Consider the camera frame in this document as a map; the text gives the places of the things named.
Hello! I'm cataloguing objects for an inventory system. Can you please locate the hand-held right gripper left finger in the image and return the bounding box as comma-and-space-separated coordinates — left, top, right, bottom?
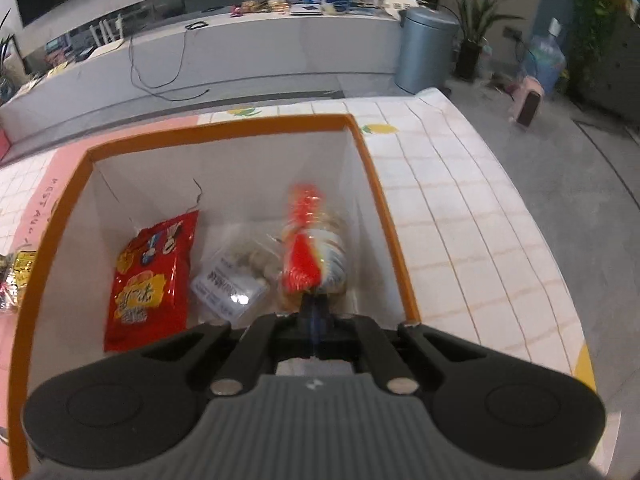
141, 299, 313, 395

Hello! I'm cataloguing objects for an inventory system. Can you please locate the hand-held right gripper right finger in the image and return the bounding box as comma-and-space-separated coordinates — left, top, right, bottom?
314, 299, 488, 395

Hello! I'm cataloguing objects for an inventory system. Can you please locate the white blue bread packet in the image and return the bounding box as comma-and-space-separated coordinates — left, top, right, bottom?
190, 237, 283, 323

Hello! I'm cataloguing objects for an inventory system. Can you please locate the red clear noodle snack packet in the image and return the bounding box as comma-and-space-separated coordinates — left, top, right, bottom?
277, 182, 351, 311

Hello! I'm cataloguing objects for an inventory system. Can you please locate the red snack bag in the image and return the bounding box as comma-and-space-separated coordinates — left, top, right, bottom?
104, 211, 200, 353

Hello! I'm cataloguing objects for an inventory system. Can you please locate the orange cardboard box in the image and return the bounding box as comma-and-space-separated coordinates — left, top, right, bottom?
7, 114, 421, 480

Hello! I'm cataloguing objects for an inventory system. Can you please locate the pile of small snacks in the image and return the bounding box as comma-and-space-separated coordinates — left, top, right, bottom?
232, 0, 291, 16

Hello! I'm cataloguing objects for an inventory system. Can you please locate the yellow snack packet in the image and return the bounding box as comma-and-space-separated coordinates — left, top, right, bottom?
0, 249, 37, 315

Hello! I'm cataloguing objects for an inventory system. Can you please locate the grey television cabinet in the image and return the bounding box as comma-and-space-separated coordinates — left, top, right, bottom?
0, 7, 406, 146

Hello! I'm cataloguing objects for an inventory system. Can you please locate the pink small heater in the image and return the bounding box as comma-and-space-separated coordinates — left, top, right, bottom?
507, 74, 547, 130

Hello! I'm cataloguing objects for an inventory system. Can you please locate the grey trash bin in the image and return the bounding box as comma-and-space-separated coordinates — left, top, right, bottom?
397, 7, 458, 93

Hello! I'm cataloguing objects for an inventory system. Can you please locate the long-leaf plant in black pot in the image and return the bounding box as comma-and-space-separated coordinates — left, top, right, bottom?
429, 0, 538, 82

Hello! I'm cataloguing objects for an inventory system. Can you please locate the blue water jug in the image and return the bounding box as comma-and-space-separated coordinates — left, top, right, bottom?
529, 17, 568, 97

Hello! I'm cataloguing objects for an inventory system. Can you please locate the white router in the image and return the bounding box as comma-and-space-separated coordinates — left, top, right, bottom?
91, 16, 125, 47

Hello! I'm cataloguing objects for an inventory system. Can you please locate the black cable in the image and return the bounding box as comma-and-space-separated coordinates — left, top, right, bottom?
129, 21, 211, 102

